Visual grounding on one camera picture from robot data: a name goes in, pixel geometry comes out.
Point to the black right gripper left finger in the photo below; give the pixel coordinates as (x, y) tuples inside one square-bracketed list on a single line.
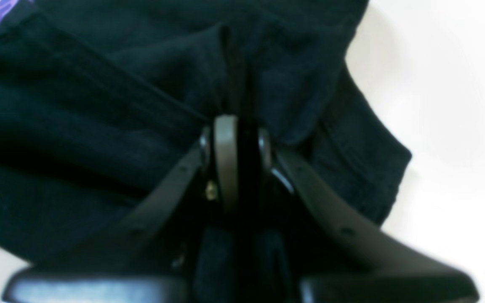
[(92, 272)]

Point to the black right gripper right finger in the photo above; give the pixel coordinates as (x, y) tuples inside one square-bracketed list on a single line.
[(312, 247)]

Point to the black t-shirt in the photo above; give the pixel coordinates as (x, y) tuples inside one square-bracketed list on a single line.
[(100, 98)]

